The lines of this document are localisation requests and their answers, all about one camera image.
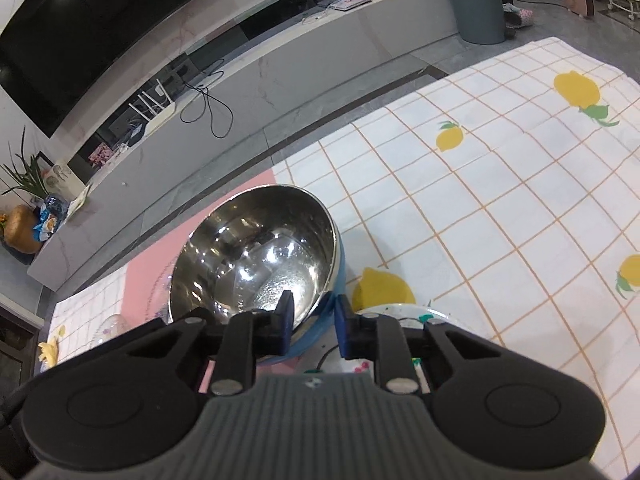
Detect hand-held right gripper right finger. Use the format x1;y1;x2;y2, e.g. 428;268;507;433
336;294;498;395

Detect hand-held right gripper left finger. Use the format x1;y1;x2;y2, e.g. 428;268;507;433
125;290;296;397

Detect steel bowl with blue outside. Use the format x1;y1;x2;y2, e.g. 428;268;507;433
167;184;346;366

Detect scalloped clear glass plate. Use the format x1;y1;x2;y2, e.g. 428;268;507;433
149;255;176;326

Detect white speckled plate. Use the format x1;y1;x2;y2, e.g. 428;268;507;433
310;302;471;396

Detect pink paper mat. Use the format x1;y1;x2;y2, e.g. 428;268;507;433
122;167;281;396

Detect small clear glass bowl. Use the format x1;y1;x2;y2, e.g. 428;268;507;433
97;312;136;348

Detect lemon print checked tablecloth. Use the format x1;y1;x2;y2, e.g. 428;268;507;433
37;37;640;461

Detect white router with antennas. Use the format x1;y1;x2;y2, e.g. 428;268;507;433
129;79;173;133

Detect grey marble television cabinet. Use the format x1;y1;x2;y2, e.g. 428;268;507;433
27;0;461;291

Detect pink patterned box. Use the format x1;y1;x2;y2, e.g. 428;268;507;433
87;142;118;166

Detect blue snack packets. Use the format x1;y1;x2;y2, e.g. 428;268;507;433
32;195;68;241

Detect white printed vase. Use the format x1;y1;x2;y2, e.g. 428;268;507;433
42;162;88;201

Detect dark wooden cabinet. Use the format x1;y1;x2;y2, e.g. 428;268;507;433
0;295;46;386

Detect gold round vase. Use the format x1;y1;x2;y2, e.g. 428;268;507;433
2;204;43;253

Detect green leafy plant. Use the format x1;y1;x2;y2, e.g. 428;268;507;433
0;127;51;196

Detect black curved television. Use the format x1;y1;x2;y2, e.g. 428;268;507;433
0;0;226;138

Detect grey round trash can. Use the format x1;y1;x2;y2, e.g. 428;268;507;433
442;0;508;45

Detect pink slippers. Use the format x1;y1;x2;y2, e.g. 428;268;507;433
502;2;536;28

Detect black cable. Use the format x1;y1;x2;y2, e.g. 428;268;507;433
180;57;233;138

